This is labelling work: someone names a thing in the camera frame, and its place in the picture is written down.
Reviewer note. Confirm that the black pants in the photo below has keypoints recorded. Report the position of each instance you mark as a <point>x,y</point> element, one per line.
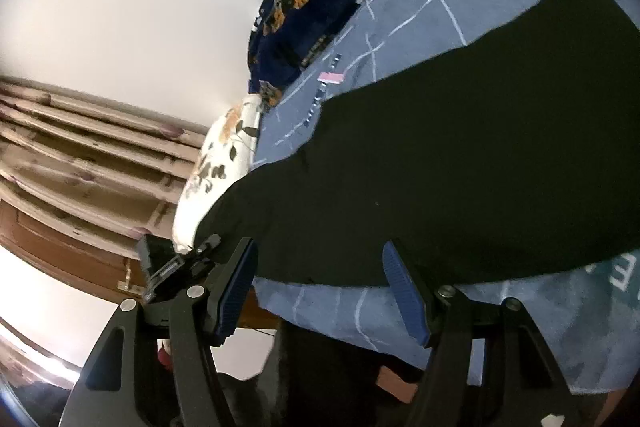
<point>514,156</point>

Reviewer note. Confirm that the white floral pillow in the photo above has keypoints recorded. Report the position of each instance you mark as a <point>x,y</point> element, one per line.
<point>225,157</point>

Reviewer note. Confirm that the striped beige curtain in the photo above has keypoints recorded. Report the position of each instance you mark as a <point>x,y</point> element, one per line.
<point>89,170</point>

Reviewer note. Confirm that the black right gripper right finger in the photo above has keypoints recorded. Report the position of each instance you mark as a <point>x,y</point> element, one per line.
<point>489,364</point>

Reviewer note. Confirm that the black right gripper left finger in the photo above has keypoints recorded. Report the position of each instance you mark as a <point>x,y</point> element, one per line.
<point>152,364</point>

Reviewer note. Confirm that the brown wooden furniture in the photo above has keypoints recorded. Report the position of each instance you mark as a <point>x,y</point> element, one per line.
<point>69,261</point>

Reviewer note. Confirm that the blue checked bed sheet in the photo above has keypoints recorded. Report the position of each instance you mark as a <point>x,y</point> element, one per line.
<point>590,316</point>

